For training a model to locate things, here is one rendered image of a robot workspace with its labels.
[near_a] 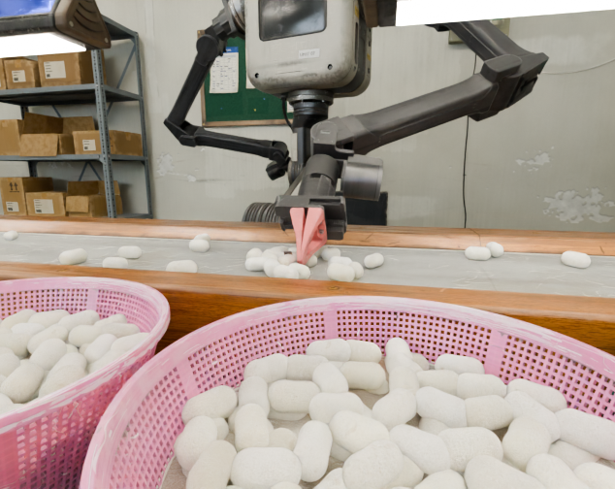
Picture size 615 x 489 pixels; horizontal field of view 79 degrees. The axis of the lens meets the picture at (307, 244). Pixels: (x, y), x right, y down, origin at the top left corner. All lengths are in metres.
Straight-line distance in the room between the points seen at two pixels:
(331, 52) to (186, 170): 2.06
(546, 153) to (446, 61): 0.82
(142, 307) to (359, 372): 0.20
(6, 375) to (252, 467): 0.19
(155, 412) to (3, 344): 0.19
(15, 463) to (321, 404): 0.15
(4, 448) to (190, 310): 0.19
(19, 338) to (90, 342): 0.05
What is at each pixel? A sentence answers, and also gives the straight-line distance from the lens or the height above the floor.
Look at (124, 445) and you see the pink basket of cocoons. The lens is 0.20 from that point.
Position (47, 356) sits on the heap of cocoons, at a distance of 0.34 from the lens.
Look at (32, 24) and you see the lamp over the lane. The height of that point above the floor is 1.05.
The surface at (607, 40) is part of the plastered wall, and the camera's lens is 2.87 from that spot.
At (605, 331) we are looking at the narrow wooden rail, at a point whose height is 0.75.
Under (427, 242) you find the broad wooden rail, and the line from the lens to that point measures 0.69.
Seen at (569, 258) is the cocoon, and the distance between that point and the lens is 0.64.
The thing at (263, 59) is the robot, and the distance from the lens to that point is 1.18.
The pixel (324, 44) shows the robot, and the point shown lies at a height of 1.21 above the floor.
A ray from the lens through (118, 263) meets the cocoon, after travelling 0.56.
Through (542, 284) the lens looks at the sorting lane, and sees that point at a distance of 0.53.
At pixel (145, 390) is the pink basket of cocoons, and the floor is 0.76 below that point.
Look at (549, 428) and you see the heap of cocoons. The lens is 0.25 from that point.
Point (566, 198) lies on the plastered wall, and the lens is 2.75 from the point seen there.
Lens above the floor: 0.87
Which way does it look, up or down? 11 degrees down
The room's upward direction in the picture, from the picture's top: straight up
